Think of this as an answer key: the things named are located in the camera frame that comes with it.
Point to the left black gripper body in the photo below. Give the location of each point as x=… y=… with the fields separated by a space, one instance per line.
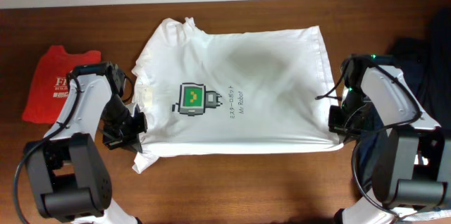
x=122 y=127

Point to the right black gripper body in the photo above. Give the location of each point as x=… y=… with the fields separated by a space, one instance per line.
x=353 y=116

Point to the white t-shirt with robot print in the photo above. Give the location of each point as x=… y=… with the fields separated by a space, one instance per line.
x=244 y=93

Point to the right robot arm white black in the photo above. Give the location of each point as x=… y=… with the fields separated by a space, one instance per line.
x=411 y=178

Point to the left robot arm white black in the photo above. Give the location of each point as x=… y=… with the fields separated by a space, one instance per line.
x=67 y=175

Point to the dark grey garment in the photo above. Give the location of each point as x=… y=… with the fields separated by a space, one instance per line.
x=367 y=156

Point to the folded red FRAM t-shirt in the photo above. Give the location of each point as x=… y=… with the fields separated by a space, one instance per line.
x=49 y=86

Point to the black t-shirt with white letters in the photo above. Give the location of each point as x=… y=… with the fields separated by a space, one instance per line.
x=426 y=66

